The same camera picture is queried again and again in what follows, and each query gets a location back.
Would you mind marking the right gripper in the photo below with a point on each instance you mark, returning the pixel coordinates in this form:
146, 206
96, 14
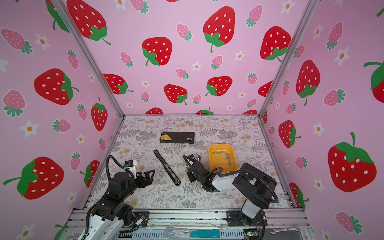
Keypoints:
189, 175

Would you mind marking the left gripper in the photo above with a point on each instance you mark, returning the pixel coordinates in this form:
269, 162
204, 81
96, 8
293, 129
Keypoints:
148, 180

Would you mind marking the black stapler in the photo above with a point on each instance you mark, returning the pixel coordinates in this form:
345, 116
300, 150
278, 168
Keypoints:
168, 169

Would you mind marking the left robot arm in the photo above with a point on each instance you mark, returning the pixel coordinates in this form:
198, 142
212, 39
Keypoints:
109, 214

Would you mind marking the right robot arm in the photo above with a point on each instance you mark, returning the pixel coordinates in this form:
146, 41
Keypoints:
256, 186

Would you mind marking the yellow plastic tray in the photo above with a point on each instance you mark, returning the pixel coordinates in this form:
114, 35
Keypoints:
227, 148

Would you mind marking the black tool case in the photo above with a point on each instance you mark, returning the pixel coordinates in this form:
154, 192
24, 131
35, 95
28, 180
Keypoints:
177, 137

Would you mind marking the staple strips in tray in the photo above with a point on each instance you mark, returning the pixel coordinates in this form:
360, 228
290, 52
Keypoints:
221, 158

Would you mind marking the silver wrench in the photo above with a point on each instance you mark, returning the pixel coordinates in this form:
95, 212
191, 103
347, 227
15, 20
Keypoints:
280, 230

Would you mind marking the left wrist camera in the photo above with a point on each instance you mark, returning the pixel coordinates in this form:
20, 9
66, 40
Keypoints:
130, 168

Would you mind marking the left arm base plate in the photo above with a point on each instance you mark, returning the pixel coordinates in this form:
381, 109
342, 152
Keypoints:
139, 217

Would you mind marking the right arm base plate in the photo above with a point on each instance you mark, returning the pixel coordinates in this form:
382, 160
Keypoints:
238, 219

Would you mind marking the teal handled tool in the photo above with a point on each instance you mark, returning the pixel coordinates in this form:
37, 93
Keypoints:
208, 234

